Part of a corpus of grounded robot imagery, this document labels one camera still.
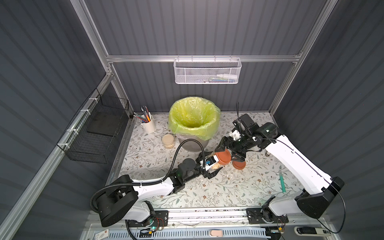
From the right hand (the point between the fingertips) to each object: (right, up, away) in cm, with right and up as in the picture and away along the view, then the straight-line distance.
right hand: (222, 154), depth 68 cm
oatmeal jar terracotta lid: (+1, -1, 0) cm, 2 cm away
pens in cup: (-47, +21, +37) cm, 63 cm away
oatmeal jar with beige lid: (-30, +4, +29) cm, 42 cm away
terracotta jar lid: (+15, -11, +23) cm, 30 cm away
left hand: (-1, -5, +5) cm, 7 cm away
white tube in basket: (+8, +44, +26) cm, 52 cm away
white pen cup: (-45, +14, +35) cm, 58 cm away
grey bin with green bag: (-13, +19, +30) cm, 38 cm away
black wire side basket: (-63, +7, +4) cm, 64 cm away
